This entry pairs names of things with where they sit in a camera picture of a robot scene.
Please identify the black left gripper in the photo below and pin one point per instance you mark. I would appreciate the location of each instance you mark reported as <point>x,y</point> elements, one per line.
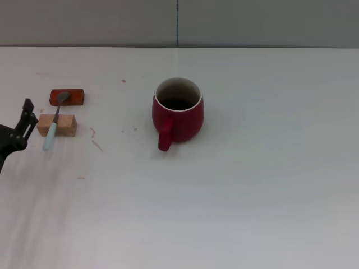
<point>7,140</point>

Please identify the red ceramic cup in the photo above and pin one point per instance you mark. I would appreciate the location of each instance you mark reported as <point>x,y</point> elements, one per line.
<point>182,123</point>

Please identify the light wooden block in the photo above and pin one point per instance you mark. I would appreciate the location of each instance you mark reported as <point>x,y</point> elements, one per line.
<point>66,124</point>

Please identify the red-brown wooden block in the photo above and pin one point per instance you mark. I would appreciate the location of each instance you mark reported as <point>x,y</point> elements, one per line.
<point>75,96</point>

